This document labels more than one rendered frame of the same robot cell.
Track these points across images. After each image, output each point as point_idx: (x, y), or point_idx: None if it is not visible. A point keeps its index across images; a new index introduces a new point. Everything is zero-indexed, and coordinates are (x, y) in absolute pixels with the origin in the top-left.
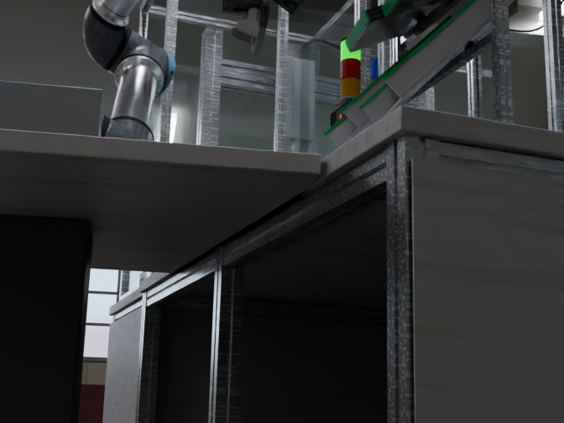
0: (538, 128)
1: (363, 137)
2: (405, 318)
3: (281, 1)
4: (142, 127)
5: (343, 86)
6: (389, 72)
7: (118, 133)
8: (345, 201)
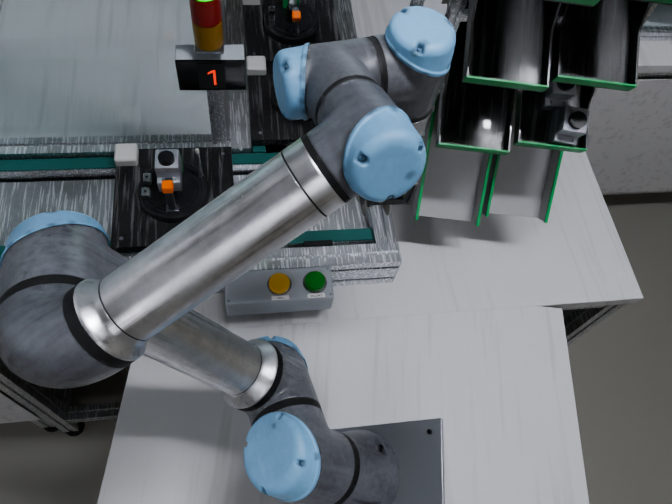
0: (615, 228)
1: (604, 302)
2: (586, 331)
3: None
4: (285, 355)
5: (214, 37)
6: (548, 216)
7: (314, 391)
8: None
